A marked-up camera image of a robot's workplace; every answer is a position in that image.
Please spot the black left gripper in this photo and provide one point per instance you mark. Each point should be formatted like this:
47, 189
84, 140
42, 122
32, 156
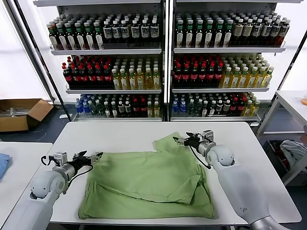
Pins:
80, 164

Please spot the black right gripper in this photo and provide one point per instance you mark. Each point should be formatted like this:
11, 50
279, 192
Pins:
196, 143

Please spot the light green polo shirt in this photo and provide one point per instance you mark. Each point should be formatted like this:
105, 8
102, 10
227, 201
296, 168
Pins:
144, 179

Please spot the person forearm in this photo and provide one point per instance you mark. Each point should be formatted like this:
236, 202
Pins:
305, 130

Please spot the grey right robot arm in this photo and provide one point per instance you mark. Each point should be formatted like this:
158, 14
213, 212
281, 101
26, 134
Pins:
239, 187

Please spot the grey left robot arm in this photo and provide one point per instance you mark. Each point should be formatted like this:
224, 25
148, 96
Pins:
36, 203

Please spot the clear green soda bottle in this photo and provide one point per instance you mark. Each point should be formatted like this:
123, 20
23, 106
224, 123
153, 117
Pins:
93, 108
100, 109
198, 108
191, 108

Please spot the blue water bottle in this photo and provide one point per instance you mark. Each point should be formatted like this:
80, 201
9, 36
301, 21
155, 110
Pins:
79, 107
183, 108
86, 107
175, 108

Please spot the dark drink bottle white cap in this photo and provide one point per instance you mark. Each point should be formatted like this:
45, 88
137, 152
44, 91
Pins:
226, 108
205, 110
121, 109
127, 109
114, 110
219, 108
212, 110
107, 111

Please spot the white paper scrap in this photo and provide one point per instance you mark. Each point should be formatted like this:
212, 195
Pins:
63, 116

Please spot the cola bottle red cap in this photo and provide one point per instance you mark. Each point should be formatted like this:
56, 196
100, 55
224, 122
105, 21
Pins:
142, 109
211, 76
91, 78
135, 109
67, 77
241, 108
233, 108
83, 78
186, 76
107, 78
178, 76
219, 76
195, 76
99, 78
203, 76
75, 78

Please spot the brown cardboard box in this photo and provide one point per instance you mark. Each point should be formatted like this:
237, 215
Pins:
14, 124

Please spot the grey metal parts bundle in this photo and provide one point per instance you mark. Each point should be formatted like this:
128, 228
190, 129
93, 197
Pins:
18, 111

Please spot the blue folded cloth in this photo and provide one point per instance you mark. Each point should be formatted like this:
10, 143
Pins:
3, 165

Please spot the grey metal shelf rack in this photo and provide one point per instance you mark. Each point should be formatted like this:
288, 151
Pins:
107, 51
227, 50

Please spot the thin black slanted pole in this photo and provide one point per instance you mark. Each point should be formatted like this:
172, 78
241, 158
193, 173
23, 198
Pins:
45, 69
294, 64

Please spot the red crumpled cloth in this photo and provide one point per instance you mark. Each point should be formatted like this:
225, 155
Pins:
285, 160

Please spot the dark tea bottle green cap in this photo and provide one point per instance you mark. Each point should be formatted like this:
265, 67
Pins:
227, 35
70, 37
189, 35
62, 37
98, 37
80, 37
53, 37
218, 35
208, 35
89, 37
199, 35
180, 35

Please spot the pale grey crumpled cloth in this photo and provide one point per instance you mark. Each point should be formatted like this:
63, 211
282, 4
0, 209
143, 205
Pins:
292, 151

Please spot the dark drink bottle blue label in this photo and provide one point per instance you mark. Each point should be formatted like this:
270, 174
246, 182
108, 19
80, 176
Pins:
115, 31
153, 31
124, 31
107, 31
134, 31
144, 31

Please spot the dark drink bottle beige label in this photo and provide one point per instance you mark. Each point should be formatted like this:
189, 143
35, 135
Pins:
275, 32
266, 31
284, 32
256, 31
247, 32
238, 32

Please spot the small orange object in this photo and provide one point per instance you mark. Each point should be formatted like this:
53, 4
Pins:
304, 100

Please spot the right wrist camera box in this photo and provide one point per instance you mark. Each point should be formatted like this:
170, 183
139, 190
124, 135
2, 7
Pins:
208, 135

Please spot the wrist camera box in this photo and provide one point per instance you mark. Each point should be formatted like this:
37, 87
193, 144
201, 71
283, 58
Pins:
60, 157
208, 135

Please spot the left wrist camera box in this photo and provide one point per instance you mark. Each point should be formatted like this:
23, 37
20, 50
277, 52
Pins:
60, 157

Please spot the grey slanted frame post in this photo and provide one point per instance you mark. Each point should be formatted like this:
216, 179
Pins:
37, 69

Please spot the white metal frame table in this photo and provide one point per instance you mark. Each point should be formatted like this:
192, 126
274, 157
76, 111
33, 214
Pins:
287, 100

